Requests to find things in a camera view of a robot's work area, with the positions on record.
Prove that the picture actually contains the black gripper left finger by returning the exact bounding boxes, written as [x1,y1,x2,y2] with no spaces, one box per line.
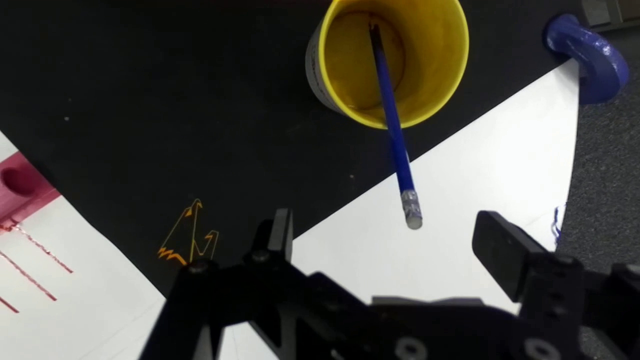
[246,208,295,264]

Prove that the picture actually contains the yellow mug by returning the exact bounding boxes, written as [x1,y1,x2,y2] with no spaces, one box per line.
[304,0,471,130]

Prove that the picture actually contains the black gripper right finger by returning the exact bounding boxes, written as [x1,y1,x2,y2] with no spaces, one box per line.
[473,210,577,302]

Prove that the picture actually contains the blue pencil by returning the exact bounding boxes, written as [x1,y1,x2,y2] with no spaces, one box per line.
[370,24,422,229]

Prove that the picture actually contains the pink ruler block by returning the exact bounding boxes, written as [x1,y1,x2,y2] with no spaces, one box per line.
[0,151,60,229]

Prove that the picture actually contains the black rectangular mat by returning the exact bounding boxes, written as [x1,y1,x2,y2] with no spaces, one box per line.
[0,0,588,299]

